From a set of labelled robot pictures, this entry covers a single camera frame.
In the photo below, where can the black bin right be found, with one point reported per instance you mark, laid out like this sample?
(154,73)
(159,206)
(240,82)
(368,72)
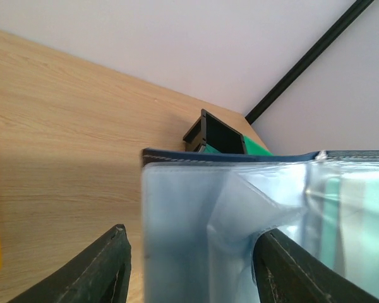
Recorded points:
(211,135)

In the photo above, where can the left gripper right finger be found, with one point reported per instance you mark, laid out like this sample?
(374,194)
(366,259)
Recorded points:
(285,272)

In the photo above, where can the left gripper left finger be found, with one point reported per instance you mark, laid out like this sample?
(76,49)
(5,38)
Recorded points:
(100,273)

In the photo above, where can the green bin right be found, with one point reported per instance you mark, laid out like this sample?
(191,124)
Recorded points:
(256,146)

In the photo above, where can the right black frame post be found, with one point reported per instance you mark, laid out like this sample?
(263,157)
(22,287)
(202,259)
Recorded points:
(323,43)

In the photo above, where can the blue leather card holder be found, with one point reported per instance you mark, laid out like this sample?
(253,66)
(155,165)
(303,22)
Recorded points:
(203,214)

